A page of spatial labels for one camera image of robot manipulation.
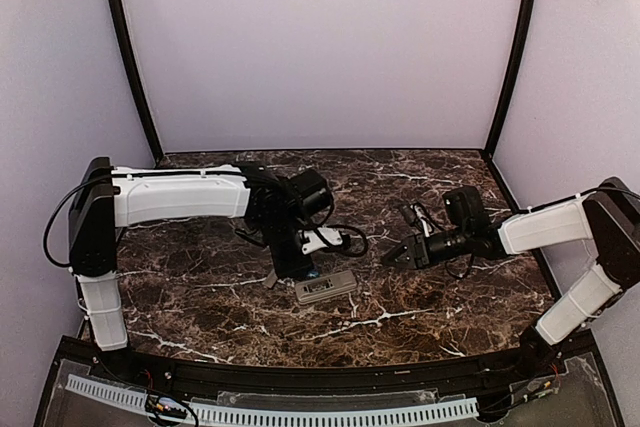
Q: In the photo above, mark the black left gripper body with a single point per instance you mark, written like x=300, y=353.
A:
x=291, y=266

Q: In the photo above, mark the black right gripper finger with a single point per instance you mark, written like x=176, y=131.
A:
x=400, y=247
x=401, y=260

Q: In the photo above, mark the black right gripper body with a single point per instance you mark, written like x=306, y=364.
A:
x=419, y=250

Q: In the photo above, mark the grey battery cover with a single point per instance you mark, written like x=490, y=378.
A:
x=271, y=279

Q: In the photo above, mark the white remote control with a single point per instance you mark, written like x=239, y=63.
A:
x=325, y=287

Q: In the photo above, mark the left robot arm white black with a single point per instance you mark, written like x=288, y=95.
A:
x=111, y=198

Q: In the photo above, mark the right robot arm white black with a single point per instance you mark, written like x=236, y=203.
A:
x=608, y=215

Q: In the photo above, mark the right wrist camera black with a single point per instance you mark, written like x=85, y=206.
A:
x=416, y=217

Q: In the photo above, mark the black front rail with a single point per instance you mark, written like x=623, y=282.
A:
x=482, y=375

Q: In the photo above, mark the white slotted cable duct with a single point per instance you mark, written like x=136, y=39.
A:
x=413, y=408

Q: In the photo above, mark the black right frame post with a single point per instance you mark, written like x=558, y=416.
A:
x=511, y=75

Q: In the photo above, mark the black frame post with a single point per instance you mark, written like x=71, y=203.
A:
x=511, y=75
x=134, y=79

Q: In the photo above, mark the black left frame post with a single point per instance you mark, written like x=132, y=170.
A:
x=134, y=79

